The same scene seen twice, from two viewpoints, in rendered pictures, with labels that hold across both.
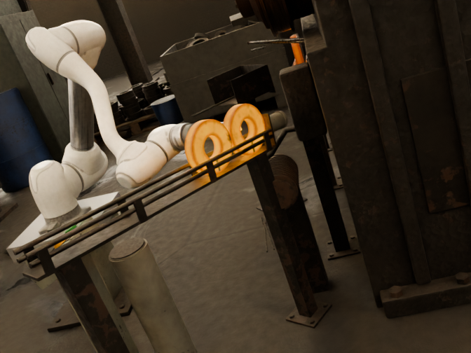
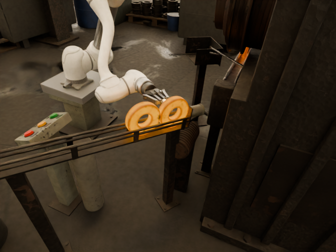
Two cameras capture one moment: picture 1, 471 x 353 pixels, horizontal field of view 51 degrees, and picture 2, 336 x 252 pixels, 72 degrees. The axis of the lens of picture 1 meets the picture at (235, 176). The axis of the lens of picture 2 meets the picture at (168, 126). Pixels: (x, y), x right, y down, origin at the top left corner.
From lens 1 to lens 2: 0.62 m
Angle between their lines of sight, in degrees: 19
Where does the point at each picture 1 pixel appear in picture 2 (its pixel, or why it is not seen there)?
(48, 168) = (73, 52)
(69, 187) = (82, 67)
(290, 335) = (151, 208)
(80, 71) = (102, 12)
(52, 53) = not seen: outside the picture
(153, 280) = (86, 165)
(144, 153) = (115, 87)
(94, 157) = not seen: hidden behind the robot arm
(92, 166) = not seen: hidden behind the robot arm
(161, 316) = (85, 181)
